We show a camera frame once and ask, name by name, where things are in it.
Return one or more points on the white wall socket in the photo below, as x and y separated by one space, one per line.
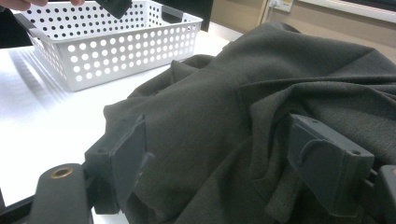
281 4

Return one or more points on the dark grey skirt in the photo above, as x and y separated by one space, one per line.
233 109

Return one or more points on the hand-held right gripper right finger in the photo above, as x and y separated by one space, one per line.
330 168

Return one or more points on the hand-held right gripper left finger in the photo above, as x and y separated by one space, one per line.
124 161

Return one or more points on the white perforated plastic basket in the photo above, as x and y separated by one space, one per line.
124 67

